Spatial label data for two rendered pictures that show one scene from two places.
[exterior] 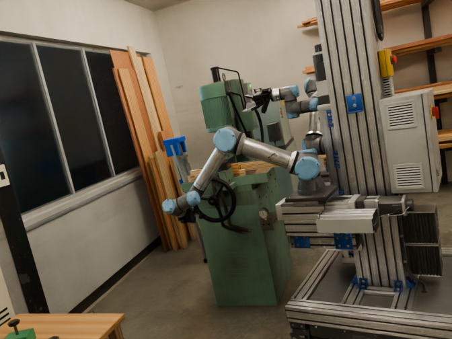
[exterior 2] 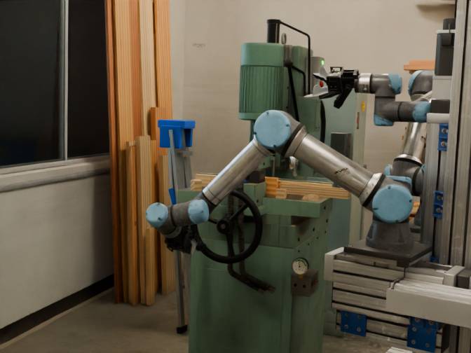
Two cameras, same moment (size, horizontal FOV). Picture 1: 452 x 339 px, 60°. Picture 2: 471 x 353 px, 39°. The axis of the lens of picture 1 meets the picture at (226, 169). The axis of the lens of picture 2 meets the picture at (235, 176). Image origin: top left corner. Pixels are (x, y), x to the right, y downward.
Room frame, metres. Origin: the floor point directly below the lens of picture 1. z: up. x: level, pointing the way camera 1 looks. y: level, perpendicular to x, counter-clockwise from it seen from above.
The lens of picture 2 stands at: (-0.09, 0.10, 1.26)
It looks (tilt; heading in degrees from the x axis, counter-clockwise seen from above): 6 degrees down; 0
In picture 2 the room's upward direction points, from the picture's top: 2 degrees clockwise
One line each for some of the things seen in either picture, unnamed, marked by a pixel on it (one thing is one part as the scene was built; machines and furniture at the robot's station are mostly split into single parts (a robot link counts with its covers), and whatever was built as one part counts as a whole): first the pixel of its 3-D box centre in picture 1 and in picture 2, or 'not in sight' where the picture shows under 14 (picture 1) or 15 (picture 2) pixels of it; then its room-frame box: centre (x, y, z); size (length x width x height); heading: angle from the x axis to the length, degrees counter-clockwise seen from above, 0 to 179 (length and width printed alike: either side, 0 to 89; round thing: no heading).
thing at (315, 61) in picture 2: (247, 94); (314, 75); (2.89, -0.26, 1.40); 0.10 x 0.06 x 0.16; 159
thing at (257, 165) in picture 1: (240, 168); (277, 188); (2.61, -0.10, 0.92); 0.60 x 0.02 x 0.04; 69
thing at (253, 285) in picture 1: (247, 241); (261, 309); (2.75, -0.05, 0.36); 0.58 x 0.45 x 0.71; 159
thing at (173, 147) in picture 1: (192, 198); (183, 225); (3.52, 0.35, 0.58); 0.27 x 0.25 x 1.16; 72
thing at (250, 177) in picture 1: (225, 180); (250, 202); (2.54, 0.02, 0.87); 0.61 x 0.30 x 0.06; 69
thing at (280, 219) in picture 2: (227, 186); (251, 211); (2.59, 0.01, 0.82); 0.40 x 0.21 x 0.04; 69
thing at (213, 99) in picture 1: (215, 107); (261, 82); (2.64, -0.01, 1.35); 0.18 x 0.18 x 0.31
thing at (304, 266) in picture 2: (264, 214); (300, 267); (2.35, -0.18, 0.65); 0.06 x 0.04 x 0.08; 69
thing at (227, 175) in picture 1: (220, 177); (243, 192); (2.46, 0.05, 0.92); 0.15 x 0.13 x 0.09; 69
